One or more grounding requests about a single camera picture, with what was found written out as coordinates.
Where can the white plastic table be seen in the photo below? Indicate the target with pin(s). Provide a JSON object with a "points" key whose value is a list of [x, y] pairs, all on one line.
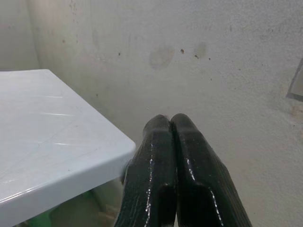
{"points": [[47, 123]]}

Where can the green plastic item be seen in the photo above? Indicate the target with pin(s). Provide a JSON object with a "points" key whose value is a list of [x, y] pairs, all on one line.
{"points": [[61, 212]]}

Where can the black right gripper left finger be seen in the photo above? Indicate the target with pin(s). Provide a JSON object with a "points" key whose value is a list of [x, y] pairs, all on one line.
{"points": [[151, 170]]}

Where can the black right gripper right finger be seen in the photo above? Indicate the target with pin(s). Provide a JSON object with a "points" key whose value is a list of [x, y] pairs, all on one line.
{"points": [[201, 179]]}

